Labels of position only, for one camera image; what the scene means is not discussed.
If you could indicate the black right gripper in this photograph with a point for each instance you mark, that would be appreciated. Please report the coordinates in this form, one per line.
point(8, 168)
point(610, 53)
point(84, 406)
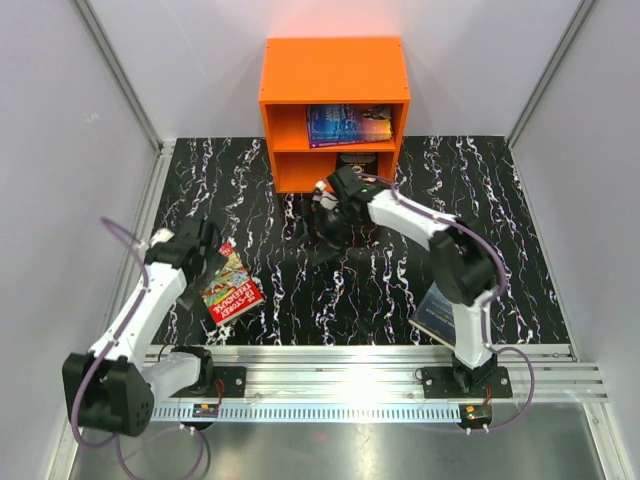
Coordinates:
point(335, 242)

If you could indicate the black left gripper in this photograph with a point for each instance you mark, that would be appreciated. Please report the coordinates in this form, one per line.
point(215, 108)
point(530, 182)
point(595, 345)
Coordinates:
point(215, 262)

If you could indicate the black book with white text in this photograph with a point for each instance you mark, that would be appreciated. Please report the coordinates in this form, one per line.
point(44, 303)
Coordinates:
point(360, 162)

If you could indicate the purple paperback book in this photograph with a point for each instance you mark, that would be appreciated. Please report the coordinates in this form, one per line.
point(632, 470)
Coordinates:
point(350, 142)

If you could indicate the Jane Eyre book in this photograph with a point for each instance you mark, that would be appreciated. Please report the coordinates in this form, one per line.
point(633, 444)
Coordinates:
point(349, 123)

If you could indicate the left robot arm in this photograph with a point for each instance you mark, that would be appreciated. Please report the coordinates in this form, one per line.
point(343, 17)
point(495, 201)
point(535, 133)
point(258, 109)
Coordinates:
point(109, 388)

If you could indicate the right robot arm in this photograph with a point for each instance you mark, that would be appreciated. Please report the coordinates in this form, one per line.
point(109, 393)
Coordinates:
point(466, 269)

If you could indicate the red Treehouse book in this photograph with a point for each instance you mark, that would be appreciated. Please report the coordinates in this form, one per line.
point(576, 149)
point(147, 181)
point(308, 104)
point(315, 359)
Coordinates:
point(232, 292)

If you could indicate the dark blue book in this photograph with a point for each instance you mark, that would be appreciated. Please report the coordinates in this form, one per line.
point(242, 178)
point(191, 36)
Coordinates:
point(434, 317)

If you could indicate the orange wooden shelf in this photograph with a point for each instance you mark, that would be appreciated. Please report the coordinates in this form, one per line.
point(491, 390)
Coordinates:
point(300, 72)

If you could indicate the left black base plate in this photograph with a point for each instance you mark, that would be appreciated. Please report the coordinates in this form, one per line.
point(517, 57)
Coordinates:
point(230, 381)

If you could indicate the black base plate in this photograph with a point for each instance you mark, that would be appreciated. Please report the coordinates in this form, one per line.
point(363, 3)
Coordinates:
point(438, 383)
point(230, 381)

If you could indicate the aluminium rail frame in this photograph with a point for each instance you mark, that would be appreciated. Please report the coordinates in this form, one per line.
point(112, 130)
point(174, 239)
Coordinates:
point(192, 67)

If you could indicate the slotted cable duct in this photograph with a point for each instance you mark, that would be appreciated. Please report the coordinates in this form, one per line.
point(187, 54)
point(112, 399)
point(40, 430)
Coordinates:
point(445, 413)

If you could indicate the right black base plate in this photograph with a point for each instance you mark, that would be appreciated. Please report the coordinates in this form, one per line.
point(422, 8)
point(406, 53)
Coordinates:
point(438, 383)

